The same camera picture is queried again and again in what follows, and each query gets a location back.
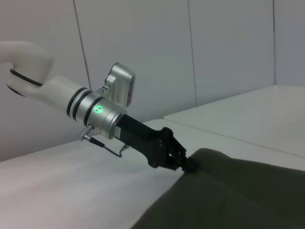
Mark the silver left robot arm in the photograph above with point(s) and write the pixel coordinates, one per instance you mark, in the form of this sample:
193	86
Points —
59	95

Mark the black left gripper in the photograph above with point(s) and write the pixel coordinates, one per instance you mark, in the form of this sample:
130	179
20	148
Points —
145	140

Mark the dark green t-shirt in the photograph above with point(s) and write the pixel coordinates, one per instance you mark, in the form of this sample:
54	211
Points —
226	195

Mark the grey metal camera bracket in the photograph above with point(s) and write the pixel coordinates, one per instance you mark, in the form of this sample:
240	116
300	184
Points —
104	90

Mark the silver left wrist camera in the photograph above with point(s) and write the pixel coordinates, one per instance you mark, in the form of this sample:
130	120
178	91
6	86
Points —
121	86

